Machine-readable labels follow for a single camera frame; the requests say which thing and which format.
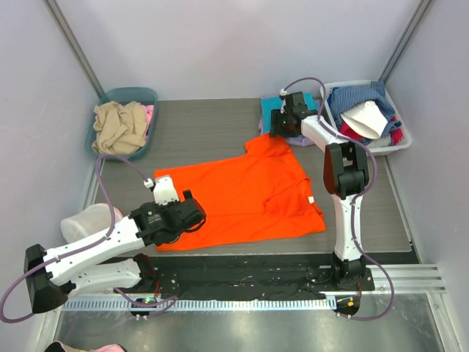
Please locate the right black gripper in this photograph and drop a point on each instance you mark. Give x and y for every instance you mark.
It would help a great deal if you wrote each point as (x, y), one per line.
(280, 127)

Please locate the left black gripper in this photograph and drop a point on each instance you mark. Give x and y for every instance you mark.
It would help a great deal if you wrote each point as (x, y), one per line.
(193, 210)

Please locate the orange t shirt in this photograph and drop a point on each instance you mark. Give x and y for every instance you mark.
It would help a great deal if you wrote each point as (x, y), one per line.
(262, 195)

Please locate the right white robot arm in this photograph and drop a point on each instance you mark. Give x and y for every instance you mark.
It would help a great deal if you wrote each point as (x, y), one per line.
(345, 177)

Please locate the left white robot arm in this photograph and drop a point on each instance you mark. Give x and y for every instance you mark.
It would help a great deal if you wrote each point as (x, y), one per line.
(150, 224)

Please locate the folded lavender t shirt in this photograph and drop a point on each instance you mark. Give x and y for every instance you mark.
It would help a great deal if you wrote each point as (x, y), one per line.
(301, 141)

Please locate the folded teal t shirt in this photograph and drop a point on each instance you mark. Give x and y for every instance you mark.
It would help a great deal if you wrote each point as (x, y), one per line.
(274, 102)

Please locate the blue checkered garment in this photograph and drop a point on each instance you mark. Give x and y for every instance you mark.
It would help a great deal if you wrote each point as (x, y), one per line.
(350, 104)

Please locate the white mesh bag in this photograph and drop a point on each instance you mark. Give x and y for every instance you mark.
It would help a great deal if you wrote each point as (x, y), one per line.
(95, 218)

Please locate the white garment in basket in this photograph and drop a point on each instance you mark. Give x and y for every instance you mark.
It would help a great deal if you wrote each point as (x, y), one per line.
(365, 119)

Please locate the white plastic basket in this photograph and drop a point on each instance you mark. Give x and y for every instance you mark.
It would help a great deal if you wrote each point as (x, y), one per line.
(346, 91)

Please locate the beige crumpled shirt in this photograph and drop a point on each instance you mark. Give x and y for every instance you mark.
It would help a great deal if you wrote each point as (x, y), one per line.
(119, 128)

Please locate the teal plastic basket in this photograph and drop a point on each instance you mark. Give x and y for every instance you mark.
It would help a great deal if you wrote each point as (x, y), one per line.
(124, 95)

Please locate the red garment in basket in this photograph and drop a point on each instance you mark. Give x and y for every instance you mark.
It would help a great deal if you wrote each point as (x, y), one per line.
(393, 138)

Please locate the pink garment in basket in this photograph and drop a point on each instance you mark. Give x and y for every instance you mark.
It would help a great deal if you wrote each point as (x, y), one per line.
(149, 109)

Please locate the pink cloth at bottom edge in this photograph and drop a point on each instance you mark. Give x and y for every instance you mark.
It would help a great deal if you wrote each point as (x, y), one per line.
(58, 346)

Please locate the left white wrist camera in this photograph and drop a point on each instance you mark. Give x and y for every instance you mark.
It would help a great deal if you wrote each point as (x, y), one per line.
(163, 190)

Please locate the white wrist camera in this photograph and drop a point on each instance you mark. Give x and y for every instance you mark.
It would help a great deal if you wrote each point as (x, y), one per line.
(283, 96)
(163, 190)

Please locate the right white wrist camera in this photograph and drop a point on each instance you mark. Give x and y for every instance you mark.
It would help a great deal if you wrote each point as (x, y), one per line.
(283, 96)

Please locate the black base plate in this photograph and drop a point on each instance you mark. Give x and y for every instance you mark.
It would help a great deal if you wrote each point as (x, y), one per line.
(266, 277)

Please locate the white slotted cable duct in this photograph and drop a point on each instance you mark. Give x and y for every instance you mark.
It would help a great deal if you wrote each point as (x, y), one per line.
(111, 304)

